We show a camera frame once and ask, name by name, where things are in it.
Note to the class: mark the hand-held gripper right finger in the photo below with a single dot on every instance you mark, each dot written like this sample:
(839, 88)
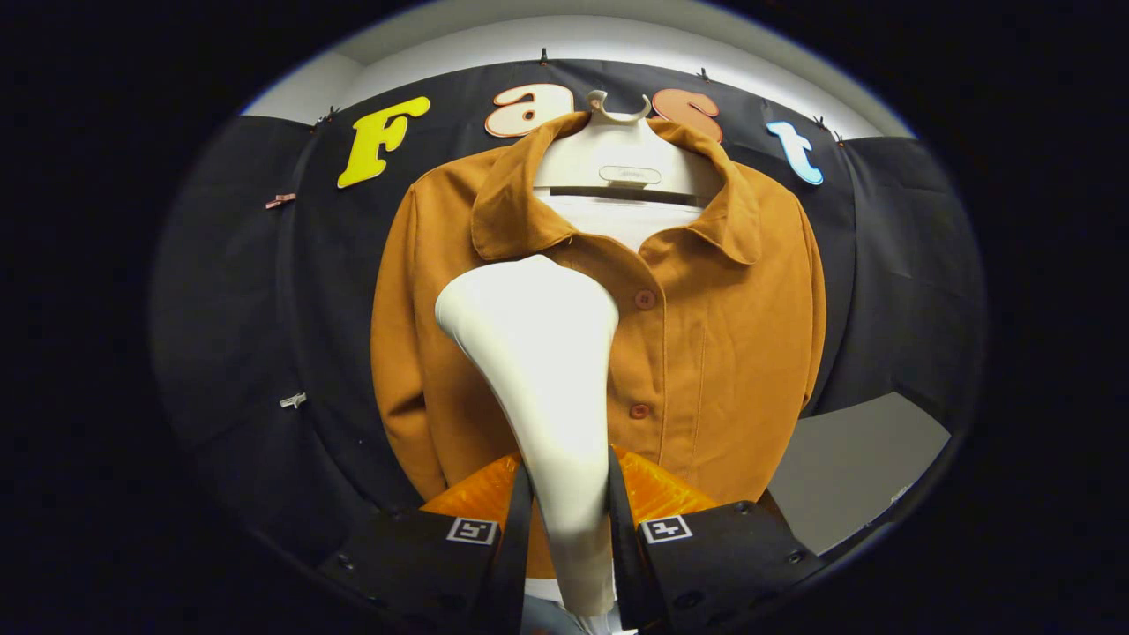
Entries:
(626, 573)

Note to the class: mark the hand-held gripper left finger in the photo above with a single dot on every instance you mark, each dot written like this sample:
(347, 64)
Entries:
(516, 573)

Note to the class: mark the orange button shirt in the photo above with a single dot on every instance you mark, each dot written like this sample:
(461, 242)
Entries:
(723, 353)

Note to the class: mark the white plastic garment hanger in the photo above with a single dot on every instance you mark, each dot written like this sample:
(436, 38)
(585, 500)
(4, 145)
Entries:
(617, 145)

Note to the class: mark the white clip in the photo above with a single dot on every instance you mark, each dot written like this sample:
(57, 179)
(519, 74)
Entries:
(293, 400)

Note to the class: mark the black backdrop cloth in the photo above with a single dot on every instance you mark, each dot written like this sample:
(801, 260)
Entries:
(891, 265)

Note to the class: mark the pink clip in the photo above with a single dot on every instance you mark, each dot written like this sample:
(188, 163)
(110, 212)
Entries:
(280, 201)

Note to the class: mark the row of black clips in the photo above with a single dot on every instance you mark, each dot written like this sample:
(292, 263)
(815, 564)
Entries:
(543, 57)

